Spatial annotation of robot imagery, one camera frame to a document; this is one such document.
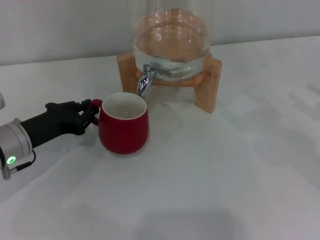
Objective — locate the glass water dispenser jar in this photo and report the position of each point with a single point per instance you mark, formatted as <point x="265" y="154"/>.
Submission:
<point x="172" y="37"/>

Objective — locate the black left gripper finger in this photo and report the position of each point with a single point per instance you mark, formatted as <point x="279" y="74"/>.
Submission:
<point x="83" y="122"/>
<point x="85" y="106"/>

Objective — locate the wooden dispenser stand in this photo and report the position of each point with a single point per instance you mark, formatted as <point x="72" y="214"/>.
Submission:
<point x="207" y="87"/>

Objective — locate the red ceramic cup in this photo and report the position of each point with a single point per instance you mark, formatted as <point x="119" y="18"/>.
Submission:
<point x="122" y="135"/>

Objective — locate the silver metal faucet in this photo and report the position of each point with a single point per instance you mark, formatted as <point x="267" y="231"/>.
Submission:
<point x="146" y="81"/>

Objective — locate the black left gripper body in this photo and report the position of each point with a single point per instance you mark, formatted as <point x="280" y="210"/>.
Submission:
<point x="55" y="120"/>

